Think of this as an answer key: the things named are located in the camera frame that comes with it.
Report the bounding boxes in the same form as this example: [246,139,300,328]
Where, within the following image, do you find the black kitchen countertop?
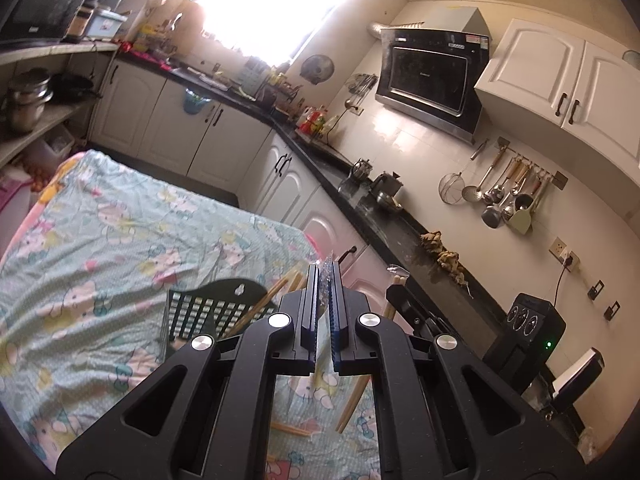
[116,50,507,343]

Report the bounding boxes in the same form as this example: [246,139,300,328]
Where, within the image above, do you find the small wall fan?
[301,54,335,86]

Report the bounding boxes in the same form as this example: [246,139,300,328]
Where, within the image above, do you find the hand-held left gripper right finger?
[331,262,587,480]

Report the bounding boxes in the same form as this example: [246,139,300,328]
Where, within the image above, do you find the black wok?
[50,72,104,104]

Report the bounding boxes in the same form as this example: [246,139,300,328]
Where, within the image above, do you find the bamboo chopstick pair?
[318,256,335,361]
[277,270,307,294]
[222,274,292,339]

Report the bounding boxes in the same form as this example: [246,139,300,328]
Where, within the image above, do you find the stacked metal pots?
[4,69,54,134]

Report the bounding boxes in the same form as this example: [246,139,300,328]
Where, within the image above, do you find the row of hanging kitchen utensils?
[462,136,557,237]

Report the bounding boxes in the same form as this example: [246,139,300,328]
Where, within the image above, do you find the hanging metal ladles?
[344,73,379,112]

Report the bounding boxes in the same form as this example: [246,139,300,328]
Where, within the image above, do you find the dark teapot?
[369,170,404,212]

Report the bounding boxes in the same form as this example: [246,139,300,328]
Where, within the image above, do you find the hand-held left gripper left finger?
[55,263,321,480]

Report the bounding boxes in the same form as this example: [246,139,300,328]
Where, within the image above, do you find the group of cooking oil bottles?
[296,104,342,137]

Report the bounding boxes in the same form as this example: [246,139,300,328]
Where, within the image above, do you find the metal shelf rack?
[0,39,122,172]

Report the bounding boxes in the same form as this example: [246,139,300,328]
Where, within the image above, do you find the cartoon cat printed tablecloth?
[0,150,382,480]

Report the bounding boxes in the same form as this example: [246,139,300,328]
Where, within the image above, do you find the blue plastic dish box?
[84,7,129,42]

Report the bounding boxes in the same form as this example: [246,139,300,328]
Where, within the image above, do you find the wall power socket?
[549,236,582,274]

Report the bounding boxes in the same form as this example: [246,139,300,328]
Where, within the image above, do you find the countertop utensil rack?
[239,56,272,97]

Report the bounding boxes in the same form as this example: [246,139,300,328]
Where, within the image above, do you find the black plastic basket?
[161,277,282,357]

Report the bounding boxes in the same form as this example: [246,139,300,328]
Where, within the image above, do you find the black range hood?
[374,7,492,147]

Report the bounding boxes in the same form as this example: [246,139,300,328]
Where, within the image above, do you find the black microwave oven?
[0,0,99,44]

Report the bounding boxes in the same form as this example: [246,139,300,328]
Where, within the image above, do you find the wire mesh strainer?
[438,172,467,206]

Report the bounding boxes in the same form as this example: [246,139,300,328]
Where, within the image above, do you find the blue hanging plastic bin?
[182,87,214,116]

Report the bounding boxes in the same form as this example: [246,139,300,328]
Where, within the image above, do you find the white base kitchen cabinets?
[89,56,397,306]

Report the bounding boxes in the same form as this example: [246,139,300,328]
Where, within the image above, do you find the ginger roots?
[418,230,469,287]

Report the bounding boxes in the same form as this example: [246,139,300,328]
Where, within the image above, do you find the metal kettle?
[348,157,374,184]

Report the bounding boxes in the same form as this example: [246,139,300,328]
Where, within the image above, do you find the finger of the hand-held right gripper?
[385,284,501,361]

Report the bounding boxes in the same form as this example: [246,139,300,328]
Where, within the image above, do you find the black power cable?
[551,264,572,307]

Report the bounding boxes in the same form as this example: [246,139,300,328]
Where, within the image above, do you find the white and black device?
[550,347,607,412]

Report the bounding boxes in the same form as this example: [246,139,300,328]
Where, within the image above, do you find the black wall hooks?
[587,281,622,322]

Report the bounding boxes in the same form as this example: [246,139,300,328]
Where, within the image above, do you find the kitchen window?
[191,0,372,62]

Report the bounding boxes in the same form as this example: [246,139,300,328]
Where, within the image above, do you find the white wall cabinet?
[473,18,640,172]

